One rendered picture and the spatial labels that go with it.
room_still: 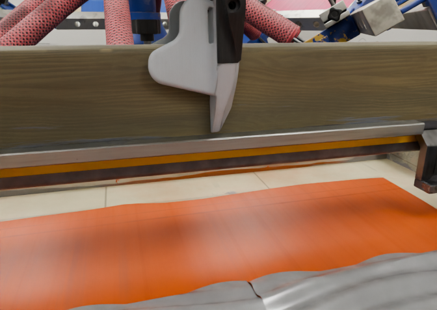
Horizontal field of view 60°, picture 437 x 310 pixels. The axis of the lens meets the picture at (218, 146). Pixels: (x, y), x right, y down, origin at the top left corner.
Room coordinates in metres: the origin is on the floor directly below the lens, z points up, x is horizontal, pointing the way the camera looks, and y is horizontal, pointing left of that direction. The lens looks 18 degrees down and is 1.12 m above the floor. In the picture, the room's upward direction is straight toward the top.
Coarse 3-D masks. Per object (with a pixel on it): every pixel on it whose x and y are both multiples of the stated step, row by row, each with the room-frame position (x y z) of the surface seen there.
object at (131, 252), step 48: (0, 240) 0.26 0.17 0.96; (48, 240) 0.26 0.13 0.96; (96, 240) 0.26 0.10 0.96; (144, 240) 0.26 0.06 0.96; (192, 240) 0.26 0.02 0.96; (0, 288) 0.21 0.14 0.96; (48, 288) 0.21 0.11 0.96; (96, 288) 0.21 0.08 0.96; (144, 288) 0.21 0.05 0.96; (192, 288) 0.21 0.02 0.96
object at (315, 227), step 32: (256, 192) 0.35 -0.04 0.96; (288, 192) 0.35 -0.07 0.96; (320, 192) 0.35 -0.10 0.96; (352, 192) 0.35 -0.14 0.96; (384, 192) 0.35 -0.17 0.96; (224, 224) 0.29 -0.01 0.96; (256, 224) 0.29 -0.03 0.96; (288, 224) 0.29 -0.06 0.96; (320, 224) 0.29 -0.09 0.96; (352, 224) 0.29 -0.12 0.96; (384, 224) 0.29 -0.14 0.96; (416, 224) 0.29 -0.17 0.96; (256, 256) 0.24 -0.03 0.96; (288, 256) 0.24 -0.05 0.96; (320, 256) 0.24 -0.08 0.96; (352, 256) 0.24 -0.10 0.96
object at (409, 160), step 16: (320, 160) 0.43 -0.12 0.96; (336, 160) 0.44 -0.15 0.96; (352, 160) 0.44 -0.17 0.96; (368, 160) 0.45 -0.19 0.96; (400, 160) 0.44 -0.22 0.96; (416, 160) 0.41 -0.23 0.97; (160, 176) 0.38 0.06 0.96; (176, 176) 0.39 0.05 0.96; (192, 176) 0.39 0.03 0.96; (208, 176) 0.40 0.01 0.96; (0, 192) 0.34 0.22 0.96; (16, 192) 0.35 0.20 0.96; (32, 192) 0.35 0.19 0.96
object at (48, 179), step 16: (384, 144) 0.33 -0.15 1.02; (400, 144) 0.33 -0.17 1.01; (416, 144) 0.34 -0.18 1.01; (208, 160) 0.28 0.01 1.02; (224, 160) 0.29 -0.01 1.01; (240, 160) 0.29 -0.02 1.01; (256, 160) 0.30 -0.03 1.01; (272, 160) 0.30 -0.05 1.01; (288, 160) 0.30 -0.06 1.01; (304, 160) 0.31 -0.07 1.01; (16, 176) 0.25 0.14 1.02; (32, 176) 0.25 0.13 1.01; (48, 176) 0.25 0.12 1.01; (64, 176) 0.26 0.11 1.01; (80, 176) 0.26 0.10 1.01; (96, 176) 0.26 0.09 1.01; (112, 176) 0.27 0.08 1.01; (128, 176) 0.27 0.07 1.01; (144, 176) 0.27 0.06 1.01
